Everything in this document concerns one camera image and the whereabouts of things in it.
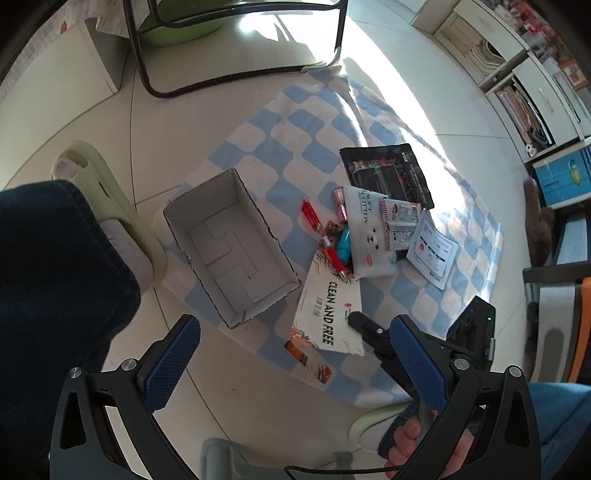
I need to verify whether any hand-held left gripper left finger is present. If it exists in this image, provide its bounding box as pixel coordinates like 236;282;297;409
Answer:
48;315;204;480

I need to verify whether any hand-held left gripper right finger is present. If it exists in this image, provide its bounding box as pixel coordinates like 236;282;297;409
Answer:
390;315;542;480

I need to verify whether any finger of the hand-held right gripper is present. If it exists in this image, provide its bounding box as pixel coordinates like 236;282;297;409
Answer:
347;312;419;398

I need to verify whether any white wet wipes pack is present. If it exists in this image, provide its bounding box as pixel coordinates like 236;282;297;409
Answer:
283;249;366;385

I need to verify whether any white blue-print leaflet packet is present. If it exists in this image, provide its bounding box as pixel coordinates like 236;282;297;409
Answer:
406;210;459;291

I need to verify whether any clear snack packet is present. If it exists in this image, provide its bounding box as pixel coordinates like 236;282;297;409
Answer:
379;198;422;252

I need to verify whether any printed cardboard box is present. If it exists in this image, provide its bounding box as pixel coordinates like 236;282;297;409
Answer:
163;167;302;329

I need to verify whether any black printed packet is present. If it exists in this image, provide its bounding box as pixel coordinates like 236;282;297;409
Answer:
340;143;435;210

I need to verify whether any person's right hand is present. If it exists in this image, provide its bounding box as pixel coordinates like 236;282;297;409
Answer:
387;415;424;478

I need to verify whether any person's right green slipper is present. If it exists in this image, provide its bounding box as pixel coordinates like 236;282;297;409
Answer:
348;401;416;450

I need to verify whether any person's green slipper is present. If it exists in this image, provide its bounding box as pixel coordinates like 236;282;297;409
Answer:
348;401;416;450
50;141;168;287

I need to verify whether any grey orange office chair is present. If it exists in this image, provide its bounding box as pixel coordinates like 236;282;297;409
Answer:
522;217;591;384

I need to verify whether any teal plastic clip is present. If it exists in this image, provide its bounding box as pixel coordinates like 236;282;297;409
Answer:
335;231;354;268

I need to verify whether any red pen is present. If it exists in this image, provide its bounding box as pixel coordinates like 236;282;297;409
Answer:
302;199;348;281

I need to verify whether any white bear tissue pack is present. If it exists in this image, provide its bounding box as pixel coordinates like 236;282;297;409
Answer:
344;185;423;281

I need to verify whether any brown plush toy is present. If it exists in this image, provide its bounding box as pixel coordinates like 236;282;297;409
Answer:
523;178;561;266

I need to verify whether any person's left grey sock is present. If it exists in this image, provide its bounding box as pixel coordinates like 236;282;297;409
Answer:
50;157;155;287

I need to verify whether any person's right leg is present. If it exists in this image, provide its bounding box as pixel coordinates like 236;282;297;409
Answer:
526;382;591;480

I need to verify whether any person's leg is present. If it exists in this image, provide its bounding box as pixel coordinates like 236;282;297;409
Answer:
526;382;591;480
0;180;141;480

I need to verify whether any person's left leg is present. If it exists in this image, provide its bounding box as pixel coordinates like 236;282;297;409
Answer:
0;180;141;480

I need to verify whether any blue drawer box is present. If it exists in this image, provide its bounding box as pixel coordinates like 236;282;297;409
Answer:
533;148;591;208

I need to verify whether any person's left green slipper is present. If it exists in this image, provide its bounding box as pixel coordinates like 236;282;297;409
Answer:
50;141;168;287

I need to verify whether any blue white checkered mat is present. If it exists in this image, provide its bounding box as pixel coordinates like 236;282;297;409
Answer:
157;65;505;409

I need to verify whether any white shelf unit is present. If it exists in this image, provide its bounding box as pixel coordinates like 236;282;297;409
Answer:
411;0;591;162

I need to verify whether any white low cabinet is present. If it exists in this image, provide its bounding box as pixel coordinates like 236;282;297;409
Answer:
0;21;122;181

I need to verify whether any green plastic basin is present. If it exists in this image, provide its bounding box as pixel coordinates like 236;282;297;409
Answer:
139;0;232;47

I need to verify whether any floral bed sheet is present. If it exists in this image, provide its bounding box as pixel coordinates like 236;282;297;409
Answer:
25;7;100;61

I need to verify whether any black metal chair frame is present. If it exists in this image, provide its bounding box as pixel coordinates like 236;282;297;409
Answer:
122;0;348;99

